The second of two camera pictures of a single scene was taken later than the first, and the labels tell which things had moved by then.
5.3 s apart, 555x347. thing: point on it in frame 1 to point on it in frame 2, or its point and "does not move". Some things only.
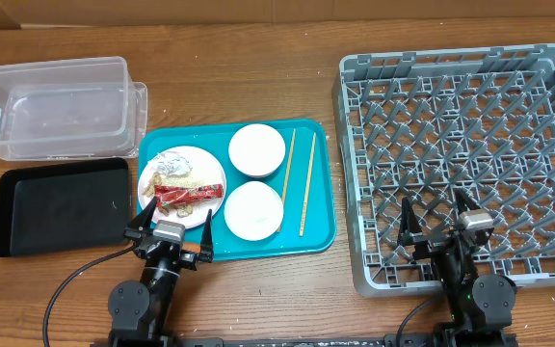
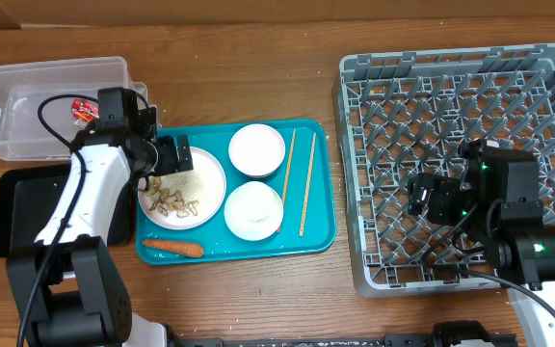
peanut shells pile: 183,210 does not move
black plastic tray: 62,206 does not move
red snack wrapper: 171,194 to 85,110
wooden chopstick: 286,178 does not move
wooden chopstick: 306,185 does not move
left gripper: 188,260 to 168,162
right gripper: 409,233 to 445,195
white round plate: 187,183 does not move
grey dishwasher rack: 506,125 does not move
